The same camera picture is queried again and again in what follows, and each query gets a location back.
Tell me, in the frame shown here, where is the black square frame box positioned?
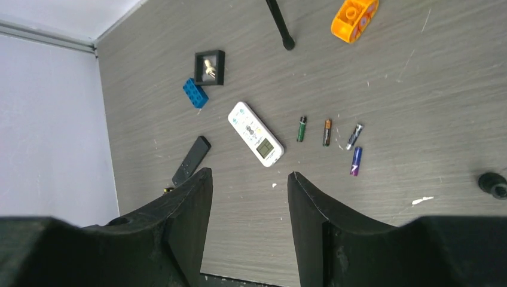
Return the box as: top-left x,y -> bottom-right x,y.
194,50 -> 225,86

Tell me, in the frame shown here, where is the black tripod stand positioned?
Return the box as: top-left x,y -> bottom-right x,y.
266,0 -> 295,51

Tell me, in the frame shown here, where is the silver black AAA battery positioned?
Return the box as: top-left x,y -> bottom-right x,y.
346,123 -> 364,150

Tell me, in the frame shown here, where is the purple blue AAA battery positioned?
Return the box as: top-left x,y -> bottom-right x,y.
350,146 -> 363,176

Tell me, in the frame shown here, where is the green AAA battery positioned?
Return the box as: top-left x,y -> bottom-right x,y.
297,116 -> 307,142

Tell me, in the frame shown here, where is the blue toy brick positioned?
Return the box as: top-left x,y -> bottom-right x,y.
182,78 -> 209,109

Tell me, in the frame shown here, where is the black round cap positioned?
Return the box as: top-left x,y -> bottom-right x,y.
478,172 -> 506,200

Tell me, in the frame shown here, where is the white remote control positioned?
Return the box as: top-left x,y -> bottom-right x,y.
228,102 -> 285,167

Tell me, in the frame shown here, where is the orange toy brick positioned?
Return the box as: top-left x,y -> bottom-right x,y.
331,0 -> 379,44

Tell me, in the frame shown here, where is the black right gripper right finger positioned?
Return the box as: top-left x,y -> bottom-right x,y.
288,172 -> 506,286

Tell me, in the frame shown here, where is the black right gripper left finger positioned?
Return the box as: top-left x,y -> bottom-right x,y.
1,168 -> 213,286

